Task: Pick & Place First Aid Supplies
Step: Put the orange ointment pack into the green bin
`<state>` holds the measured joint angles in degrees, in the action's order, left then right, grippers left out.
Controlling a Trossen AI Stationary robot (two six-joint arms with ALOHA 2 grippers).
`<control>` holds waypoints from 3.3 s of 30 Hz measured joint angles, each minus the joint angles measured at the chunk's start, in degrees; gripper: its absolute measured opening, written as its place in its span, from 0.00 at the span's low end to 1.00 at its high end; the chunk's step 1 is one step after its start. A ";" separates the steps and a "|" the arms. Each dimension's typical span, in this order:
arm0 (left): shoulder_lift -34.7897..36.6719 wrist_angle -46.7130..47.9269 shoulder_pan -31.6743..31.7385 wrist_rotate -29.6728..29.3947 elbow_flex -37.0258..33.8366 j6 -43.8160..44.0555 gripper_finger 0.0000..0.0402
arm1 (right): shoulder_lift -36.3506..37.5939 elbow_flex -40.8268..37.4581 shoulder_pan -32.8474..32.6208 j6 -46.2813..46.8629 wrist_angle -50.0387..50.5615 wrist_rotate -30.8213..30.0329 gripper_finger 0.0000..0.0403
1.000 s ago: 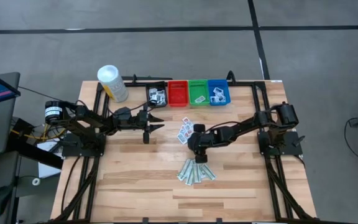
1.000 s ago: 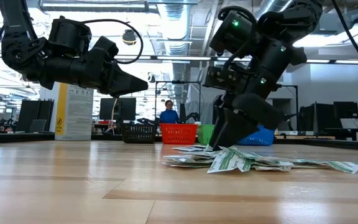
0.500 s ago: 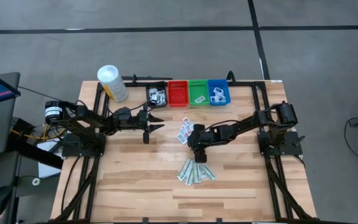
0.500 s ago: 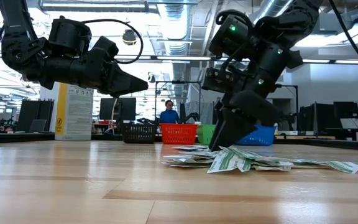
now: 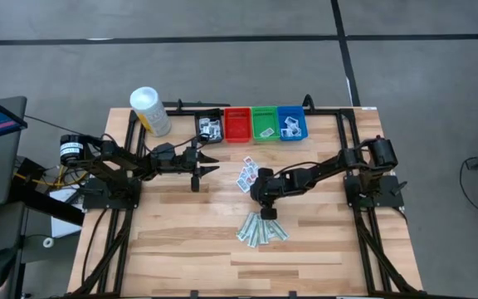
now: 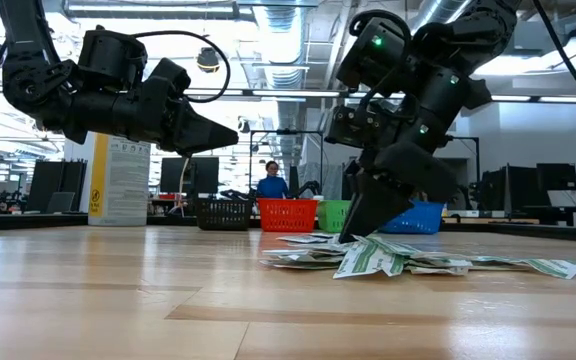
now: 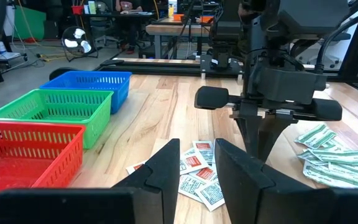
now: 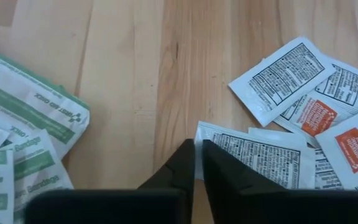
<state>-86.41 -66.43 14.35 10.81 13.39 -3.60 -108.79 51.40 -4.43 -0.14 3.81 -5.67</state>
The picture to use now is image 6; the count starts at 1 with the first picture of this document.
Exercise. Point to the red plastic basket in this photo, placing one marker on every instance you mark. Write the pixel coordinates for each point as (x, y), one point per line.
(288, 215)

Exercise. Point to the black monitor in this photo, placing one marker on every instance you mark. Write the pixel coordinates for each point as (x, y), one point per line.
(513, 190)
(558, 176)
(198, 175)

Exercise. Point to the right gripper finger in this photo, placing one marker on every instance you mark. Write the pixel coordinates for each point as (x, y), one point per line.
(355, 195)
(378, 205)

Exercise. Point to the background black robot arm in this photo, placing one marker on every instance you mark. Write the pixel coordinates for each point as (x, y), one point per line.
(310, 187)

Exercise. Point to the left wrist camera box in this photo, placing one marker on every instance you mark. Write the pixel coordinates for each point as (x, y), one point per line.
(170, 75)

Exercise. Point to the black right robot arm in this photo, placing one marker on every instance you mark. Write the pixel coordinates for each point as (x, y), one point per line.
(448, 85)

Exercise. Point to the white wipes canister yellow stripe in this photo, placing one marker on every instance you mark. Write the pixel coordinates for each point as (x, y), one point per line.
(118, 185)

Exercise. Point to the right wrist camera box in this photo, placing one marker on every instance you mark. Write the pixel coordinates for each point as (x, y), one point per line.
(350, 125)

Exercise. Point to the green plastic basket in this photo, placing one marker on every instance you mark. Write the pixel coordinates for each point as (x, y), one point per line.
(333, 216)

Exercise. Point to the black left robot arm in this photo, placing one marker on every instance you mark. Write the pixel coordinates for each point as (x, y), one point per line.
(43, 90)

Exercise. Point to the black plastic basket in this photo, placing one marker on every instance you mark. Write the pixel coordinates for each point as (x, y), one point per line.
(223, 215)

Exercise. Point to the black metal frame rig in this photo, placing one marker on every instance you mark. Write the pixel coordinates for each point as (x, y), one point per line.
(288, 132)

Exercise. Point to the person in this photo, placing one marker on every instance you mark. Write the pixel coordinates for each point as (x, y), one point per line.
(273, 187)

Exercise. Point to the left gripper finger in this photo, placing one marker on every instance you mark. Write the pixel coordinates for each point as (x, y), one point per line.
(198, 132)
(193, 151)

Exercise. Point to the black partition panels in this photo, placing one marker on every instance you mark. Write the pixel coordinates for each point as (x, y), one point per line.
(58, 177)

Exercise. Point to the black ceiling spotlight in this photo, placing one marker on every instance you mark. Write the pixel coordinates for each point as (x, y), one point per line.
(208, 61)

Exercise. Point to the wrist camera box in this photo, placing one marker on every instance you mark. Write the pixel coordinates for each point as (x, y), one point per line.
(350, 125)
(170, 75)

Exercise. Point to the blue plastic basket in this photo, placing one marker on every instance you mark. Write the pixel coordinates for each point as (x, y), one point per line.
(425, 220)

